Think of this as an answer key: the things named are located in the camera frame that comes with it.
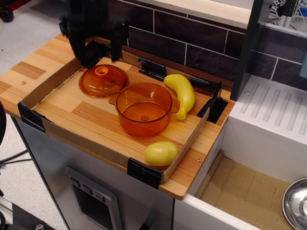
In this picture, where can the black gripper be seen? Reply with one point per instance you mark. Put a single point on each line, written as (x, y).
(88, 18)

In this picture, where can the orange transparent pot lid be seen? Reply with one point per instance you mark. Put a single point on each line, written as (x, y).
(102, 80)

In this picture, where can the orange transparent plastic pot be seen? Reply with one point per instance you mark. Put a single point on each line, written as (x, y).
(144, 109)

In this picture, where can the cardboard fence with black tape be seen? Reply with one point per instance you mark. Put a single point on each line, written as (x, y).
(65, 128)

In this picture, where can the yellow toy banana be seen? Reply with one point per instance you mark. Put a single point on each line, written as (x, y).
(185, 93)

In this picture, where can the yellow toy potato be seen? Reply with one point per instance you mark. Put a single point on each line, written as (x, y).
(161, 153)

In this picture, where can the toy dishwasher front panel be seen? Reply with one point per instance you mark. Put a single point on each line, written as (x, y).
(98, 204)

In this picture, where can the white toy sink unit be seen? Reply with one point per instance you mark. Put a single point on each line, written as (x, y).
(261, 151)

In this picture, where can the silver metal bowl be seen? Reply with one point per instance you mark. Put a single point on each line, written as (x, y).
(295, 204)

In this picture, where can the black vertical post right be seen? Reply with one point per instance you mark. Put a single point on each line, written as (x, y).
(242, 75)

